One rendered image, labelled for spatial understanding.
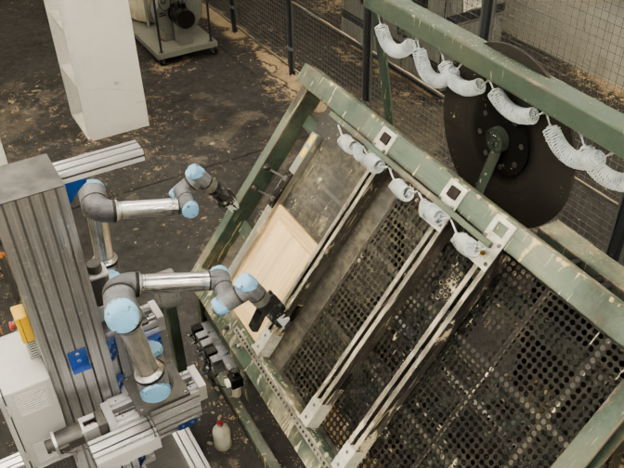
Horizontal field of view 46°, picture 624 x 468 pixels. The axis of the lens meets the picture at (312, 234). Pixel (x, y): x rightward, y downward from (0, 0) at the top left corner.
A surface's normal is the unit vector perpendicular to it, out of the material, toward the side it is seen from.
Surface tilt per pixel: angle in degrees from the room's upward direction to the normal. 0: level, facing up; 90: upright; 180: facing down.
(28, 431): 90
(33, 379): 0
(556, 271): 52
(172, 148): 0
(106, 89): 90
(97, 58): 90
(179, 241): 0
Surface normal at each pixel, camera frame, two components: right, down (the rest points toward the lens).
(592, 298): -0.70, -0.24
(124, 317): 0.27, 0.48
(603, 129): -0.87, 0.31
